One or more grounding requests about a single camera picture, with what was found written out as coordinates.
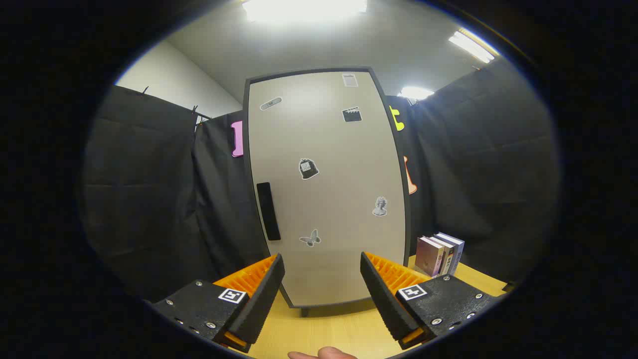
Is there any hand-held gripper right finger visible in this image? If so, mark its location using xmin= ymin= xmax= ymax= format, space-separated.
xmin=360 ymin=251 xmax=499 ymax=351

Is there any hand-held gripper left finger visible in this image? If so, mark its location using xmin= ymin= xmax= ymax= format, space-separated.
xmin=150 ymin=253 xmax=286 ymax=356

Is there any black door handle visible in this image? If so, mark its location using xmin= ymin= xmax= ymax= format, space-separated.
xmin=256 ymin=182 xmax=281 ymax=241

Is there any grey cabinet door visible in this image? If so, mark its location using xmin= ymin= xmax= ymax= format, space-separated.
xmin=248 ymin=71 xmax=407 ymax=307

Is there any pink cover book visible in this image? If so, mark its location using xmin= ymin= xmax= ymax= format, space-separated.
xmin=415 ymin=236 xmax=444 ymax=278

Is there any white spine book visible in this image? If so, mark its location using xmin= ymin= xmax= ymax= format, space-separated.
xmin=429 ymin=234 xmax=455 ymax=276

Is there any dark grey cabinet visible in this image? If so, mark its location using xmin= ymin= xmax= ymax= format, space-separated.
xmin=243 ymin=66 xmax=412 ymax=317

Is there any pale blue cover book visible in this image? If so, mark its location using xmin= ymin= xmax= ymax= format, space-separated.
xmin=435 ymin=232 xmax=465 ymax=276

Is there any black backdrop cloth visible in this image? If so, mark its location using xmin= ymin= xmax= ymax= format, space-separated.
xmin=82 ymin=57 xmax=561 ymax=305

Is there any ceiling light panel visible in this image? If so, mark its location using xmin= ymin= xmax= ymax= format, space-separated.
xmin=242 ymin=0 xmax=368 ymax=23
xmin=399 ymin=86 xmax=435 ymax=100
xmin=448 ymin=30 xmax=499 ymax=64

